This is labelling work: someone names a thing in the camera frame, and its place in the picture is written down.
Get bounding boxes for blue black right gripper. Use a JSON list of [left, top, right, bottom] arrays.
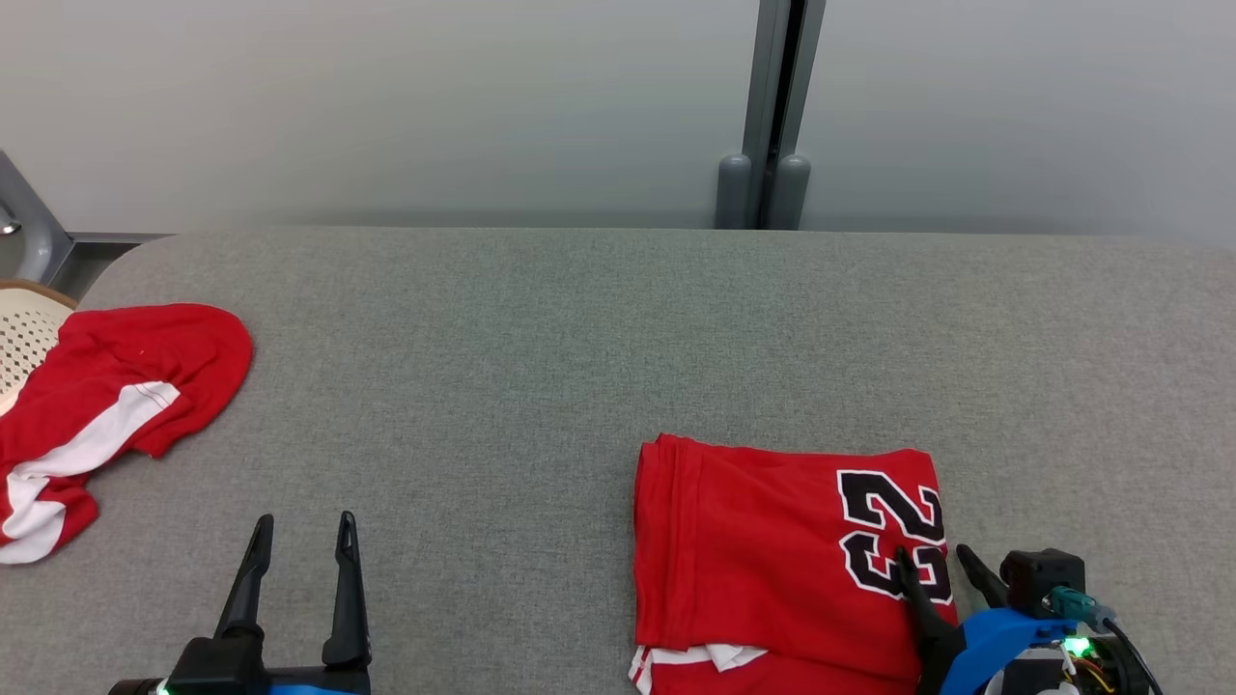
[[893, 543, 1079, 695]]

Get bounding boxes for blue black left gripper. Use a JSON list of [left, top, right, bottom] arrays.
[[214, 512, 374, 695]]

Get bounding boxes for red jersey with number print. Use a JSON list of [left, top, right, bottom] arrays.
[[630, 433, 960, 695]]

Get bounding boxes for red shorts with white stripe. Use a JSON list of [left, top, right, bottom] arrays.
[[0, 304, 254, 566]]

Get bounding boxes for cream perforated laundry basket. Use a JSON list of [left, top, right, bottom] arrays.
[[0, 280, 78, 416]]

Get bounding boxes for grey round partition foot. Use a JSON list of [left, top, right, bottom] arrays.
[[770, 154, 811, 231], [715, 154, 752, 231]]

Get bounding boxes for teal right camera cable plug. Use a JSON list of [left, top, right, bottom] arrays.
[[1043, 586, 1118, 634]]

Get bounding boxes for grey single partition post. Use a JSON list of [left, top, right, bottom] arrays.
[[0, 150, 76, 287]]

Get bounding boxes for grey double partition post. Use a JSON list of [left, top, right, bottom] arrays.
[[739, 0, 827, 231]]

